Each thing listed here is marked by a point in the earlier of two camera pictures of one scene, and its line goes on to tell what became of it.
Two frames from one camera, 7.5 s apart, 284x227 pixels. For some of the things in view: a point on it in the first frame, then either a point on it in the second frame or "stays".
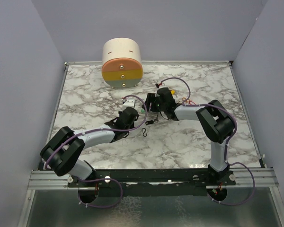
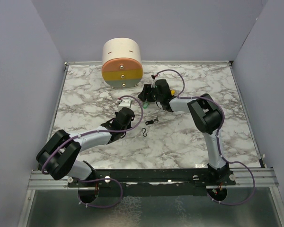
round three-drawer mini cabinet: (121, 66) stays
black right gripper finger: (150, 99) -> (146, 94)
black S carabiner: (145, 134) stays
